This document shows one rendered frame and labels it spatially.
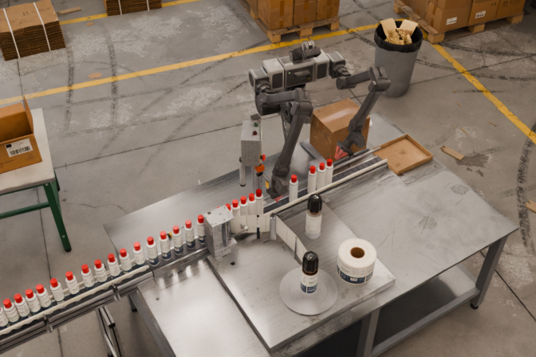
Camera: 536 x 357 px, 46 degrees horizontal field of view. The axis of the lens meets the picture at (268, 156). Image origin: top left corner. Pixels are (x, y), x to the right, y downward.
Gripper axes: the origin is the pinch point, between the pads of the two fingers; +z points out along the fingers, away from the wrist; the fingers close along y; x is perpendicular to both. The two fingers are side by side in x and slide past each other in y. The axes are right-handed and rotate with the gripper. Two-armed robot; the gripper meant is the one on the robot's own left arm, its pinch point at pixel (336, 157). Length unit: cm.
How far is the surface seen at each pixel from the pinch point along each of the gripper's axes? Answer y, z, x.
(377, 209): 31.3, 10.0, 23.1
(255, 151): 2, 12, -66
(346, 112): -27.7, -21.0, 17.4
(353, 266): 70, 26, -28
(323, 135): -24.8, -1.4, 8.9
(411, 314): 75, 53, 64
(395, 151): -4, -17, 56
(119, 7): -416, 82, 72
